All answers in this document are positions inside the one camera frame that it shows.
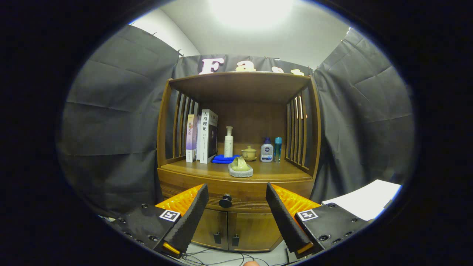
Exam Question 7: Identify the wooden cabinet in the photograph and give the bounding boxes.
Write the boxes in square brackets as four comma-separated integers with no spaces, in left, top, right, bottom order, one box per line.
[156,71,321,253]

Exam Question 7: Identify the white bottle with blue cap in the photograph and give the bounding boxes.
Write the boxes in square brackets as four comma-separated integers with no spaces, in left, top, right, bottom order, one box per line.
[260,137,274,163]

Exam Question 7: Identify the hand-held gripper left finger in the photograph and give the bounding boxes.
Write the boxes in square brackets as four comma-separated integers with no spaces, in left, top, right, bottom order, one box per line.
[107,184,209,259]

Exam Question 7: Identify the wooden drawer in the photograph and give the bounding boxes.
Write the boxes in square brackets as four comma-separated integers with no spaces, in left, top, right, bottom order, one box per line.
[158,171,315,214]

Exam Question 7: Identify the wooden cabinet door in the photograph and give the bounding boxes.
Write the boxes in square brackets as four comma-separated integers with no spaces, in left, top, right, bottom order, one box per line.
[227,211,283,252]
[191,208,229,250]

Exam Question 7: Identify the purple book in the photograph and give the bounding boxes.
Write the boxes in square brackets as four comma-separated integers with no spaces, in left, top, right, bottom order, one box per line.
[186,114,198,163]

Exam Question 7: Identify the thin pale book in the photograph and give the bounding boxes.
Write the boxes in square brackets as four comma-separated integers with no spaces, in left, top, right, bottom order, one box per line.
[196,116,202,161]

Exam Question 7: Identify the wooden countertop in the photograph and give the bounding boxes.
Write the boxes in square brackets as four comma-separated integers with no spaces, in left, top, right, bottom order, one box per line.
[158,158,314,182]

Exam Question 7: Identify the blue folded cloth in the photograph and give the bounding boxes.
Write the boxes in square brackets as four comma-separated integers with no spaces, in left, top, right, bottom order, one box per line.
[212,154,241,164]

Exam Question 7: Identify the tan lidded teacup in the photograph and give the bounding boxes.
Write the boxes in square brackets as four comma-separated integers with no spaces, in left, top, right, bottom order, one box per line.
[241,146,258,162]

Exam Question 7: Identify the white and black book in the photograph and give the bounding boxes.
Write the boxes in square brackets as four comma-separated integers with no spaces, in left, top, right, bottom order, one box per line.
[200,109,218,164]

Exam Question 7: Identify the white pump bottle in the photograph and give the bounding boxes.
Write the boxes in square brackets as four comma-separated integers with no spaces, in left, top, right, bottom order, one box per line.
[224,126,234,158]

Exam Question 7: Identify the green ceramic ornament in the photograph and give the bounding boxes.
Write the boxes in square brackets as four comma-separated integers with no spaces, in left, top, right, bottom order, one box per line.
[228,156,254,178]

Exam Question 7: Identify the black backdrop cloth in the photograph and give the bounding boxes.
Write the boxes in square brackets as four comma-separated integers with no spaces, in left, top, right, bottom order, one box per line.
[55,24,416,218]

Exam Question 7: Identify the white flat panel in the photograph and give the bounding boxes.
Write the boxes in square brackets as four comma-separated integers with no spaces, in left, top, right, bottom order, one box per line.
[321,180,402,221]

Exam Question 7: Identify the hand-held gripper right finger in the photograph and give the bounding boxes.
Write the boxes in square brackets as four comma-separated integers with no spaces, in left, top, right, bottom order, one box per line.
[265,183,372,260]

